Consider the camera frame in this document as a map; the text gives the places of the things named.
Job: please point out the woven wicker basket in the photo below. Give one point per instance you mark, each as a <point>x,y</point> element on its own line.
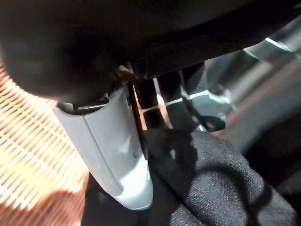
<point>30,153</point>

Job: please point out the black cloth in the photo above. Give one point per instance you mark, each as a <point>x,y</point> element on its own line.
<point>223,188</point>

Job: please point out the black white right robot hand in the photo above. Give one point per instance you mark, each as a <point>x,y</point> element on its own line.
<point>94,35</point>

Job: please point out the grey front-load washing machine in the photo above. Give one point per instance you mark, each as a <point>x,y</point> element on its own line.
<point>270,94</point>

